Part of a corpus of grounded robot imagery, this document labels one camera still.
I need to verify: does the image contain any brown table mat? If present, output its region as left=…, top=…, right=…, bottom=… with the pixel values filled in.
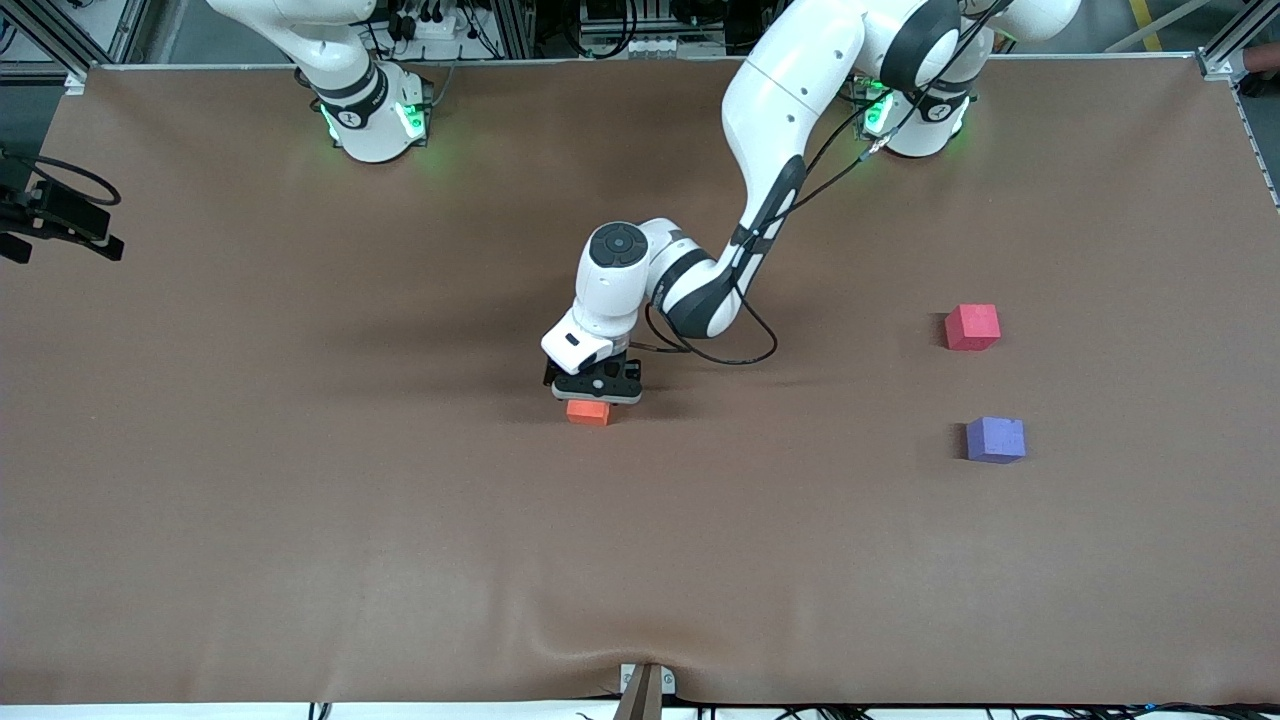
left=0, top=57, right=1280, bottom=707

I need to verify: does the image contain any pink foam block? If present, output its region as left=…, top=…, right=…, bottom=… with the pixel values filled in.
left=944, top=304, right=1002, bottom=352

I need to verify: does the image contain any white power strip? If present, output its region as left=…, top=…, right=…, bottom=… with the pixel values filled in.
left=393, top=0, right=461, bottom=41

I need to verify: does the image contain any purple foam block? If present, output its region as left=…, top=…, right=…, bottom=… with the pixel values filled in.
left=965, top=416, right=1027, bottom=465

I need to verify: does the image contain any black camera cable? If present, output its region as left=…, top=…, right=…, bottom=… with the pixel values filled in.
left=644, top=0, right=1011, bottom=367
left=0, top=150, right=123, bottom=209

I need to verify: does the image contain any aluminium frame profile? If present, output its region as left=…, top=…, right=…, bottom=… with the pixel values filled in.
left=490, top=0, right=537, bottom=60
left=0, top=0, right=93, bottom=83
left=1195, top=0, right=1280, bottom=73

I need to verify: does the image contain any grey mat clamp bracket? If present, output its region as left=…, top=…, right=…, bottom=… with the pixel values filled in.
left=619, top=662, right=677, bottom=720

